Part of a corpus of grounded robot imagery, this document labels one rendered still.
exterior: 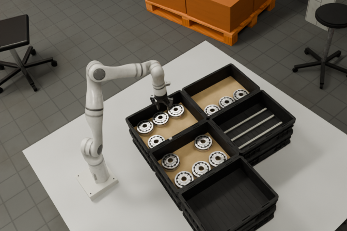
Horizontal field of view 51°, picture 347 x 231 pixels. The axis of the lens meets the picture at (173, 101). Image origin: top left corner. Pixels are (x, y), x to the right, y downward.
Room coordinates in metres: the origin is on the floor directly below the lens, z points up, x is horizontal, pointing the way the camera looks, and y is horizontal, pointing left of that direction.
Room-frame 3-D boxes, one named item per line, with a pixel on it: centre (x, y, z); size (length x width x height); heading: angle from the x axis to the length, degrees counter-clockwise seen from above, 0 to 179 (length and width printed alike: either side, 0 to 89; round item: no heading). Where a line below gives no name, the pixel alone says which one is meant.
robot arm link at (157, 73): (1.42, 0.06, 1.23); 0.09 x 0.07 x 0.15; 15
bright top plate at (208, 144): (1.21, -0.13, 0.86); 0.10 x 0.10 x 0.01
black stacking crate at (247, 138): (1.27, -0.43, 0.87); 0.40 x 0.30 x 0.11; 115
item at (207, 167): (1.04, -0.09, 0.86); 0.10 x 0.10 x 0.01
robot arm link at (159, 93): (1.45, 0.06, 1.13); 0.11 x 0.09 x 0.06; 159
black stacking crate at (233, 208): (0.83, -0.19, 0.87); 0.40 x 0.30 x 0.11; 115
